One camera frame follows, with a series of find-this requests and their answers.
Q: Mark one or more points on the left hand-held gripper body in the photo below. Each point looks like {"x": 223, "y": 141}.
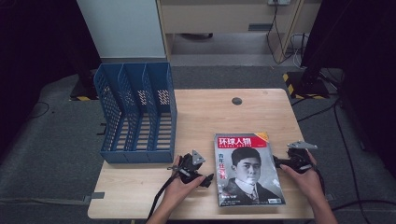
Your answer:
{"x": 190, "y": 166}

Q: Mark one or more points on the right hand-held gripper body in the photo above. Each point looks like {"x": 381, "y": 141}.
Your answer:
{"x": 299, "y": 160}

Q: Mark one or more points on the portrait cover magazine red masthead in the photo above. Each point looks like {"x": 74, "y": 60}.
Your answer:
{"x": 249, "y": 174}

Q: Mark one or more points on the blue plastic file rack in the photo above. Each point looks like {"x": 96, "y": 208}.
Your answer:
{"x": 140, "y": 154}

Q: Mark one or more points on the person's right hand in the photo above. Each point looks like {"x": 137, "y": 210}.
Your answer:
{"x": 308, "y": 183}

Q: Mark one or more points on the person's left hand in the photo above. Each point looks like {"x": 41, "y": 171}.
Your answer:
{"x": 177, "y": 191}

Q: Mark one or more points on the grey tape piece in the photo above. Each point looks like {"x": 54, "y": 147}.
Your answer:
{"x": 96, "y": 196}
{"x": 330, "y": 197}

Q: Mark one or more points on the grey round table grommet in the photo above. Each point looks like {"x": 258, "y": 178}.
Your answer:
{"x": 237, "y": 101}

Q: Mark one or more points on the black stand with striped base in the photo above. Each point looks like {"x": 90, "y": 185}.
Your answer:
{"x": 84, "y": 90}
{"x": 308, "y": 84}

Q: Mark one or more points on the black curtain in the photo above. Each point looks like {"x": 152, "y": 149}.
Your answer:
{"x": 37, "y": 46}
{"x": 373, "y": 62}

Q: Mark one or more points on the white cabinet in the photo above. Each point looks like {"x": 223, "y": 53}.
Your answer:
{"x": 124, "y": 28}

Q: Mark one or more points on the white power strip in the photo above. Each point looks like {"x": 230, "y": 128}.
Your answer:
{"x": 278, "y": 2}

